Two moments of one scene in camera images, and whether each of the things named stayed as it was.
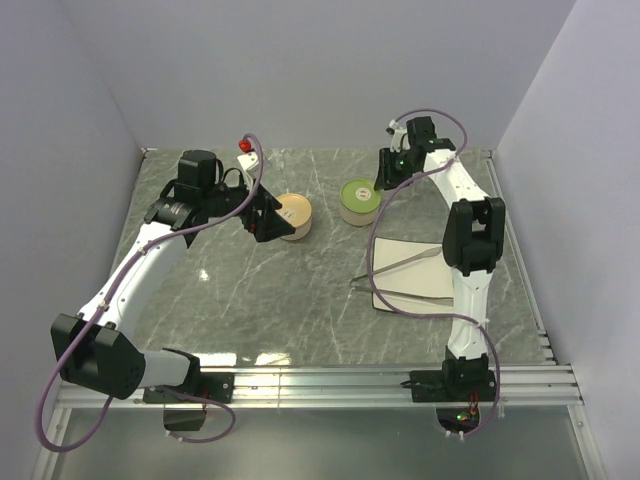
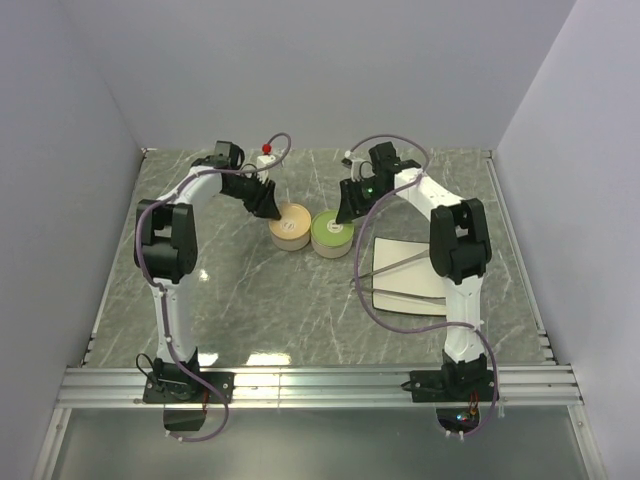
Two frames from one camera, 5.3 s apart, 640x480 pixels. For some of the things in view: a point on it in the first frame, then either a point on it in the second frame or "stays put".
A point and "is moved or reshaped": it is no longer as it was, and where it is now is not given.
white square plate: x=430 y=275 stays put
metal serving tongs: x=363 y=282 stays put
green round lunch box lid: x=360 y=196 is moved or reshaped
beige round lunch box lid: x=296 y=208 is moved or reshaped
